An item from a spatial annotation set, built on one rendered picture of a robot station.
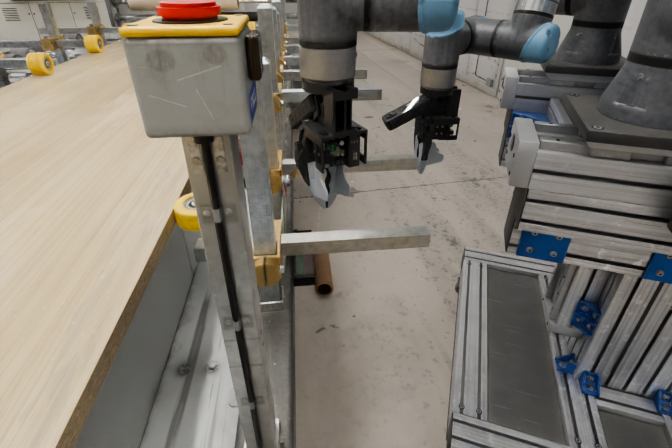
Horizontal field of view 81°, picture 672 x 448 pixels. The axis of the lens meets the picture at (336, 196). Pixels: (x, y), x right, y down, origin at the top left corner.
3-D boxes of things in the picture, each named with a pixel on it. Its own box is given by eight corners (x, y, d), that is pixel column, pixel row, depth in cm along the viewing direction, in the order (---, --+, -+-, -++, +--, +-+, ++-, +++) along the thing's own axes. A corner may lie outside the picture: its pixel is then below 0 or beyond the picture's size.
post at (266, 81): (285, 248, 102) (269, 55, 77) (285, 257, 99) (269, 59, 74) (271, 249, 101) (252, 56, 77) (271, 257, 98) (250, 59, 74)
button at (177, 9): (227, 25, 28) (223, -1, 27) (218, 33, 25) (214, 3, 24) (170, 26, 28) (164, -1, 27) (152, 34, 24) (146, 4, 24)
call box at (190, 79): (259, 113, 33) (249, 13, 29) (252, 145, 27) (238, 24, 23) (174, 116, 33) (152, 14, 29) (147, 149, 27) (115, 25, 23)
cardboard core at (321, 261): (327, 240, 195) (333, 281, 169) (327, 253, 199) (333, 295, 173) (311, 241, 194) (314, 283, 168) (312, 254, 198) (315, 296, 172)
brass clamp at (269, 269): (285, 239, 78) (284, 218, 76) (285, 286, 67) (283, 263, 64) (254, 241, 78) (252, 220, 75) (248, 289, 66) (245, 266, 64)
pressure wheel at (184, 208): (212, 235, 77) (202, 184, 71) (239, 250, 73) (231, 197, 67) (176, 256, 71) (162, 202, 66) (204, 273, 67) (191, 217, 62)
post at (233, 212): (280, 426, 54) (241, 110, 32) (280, 465, 50) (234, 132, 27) (248, 430, 54) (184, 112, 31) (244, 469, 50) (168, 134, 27)
